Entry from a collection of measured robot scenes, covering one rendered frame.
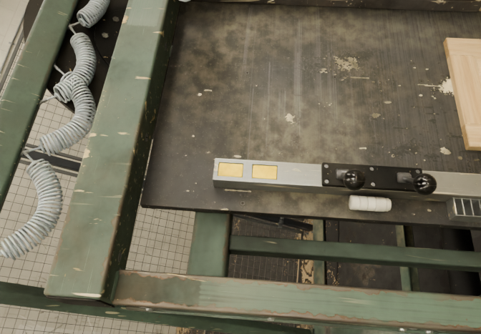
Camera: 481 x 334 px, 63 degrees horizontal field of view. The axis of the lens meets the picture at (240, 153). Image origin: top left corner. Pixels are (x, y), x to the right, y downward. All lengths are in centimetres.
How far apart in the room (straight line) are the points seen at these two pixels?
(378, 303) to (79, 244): 52
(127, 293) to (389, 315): 45
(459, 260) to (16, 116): 122
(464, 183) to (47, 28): 132
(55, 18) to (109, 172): 88
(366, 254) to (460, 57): 54
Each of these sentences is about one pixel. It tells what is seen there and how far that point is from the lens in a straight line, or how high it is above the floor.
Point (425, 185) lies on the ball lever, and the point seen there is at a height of 146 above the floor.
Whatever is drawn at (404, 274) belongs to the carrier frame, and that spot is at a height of 18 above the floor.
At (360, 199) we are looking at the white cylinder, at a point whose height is 146.
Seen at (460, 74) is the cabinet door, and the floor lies 123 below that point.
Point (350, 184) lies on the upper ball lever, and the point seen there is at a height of 156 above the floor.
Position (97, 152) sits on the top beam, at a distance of 82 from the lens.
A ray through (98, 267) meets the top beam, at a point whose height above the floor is 189.
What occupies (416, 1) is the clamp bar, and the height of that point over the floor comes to 130.
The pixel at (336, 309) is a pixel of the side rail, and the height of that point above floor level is 152.
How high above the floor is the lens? 201
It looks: 24 degrees down
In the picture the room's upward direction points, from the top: 72 degrees counter-clockwise
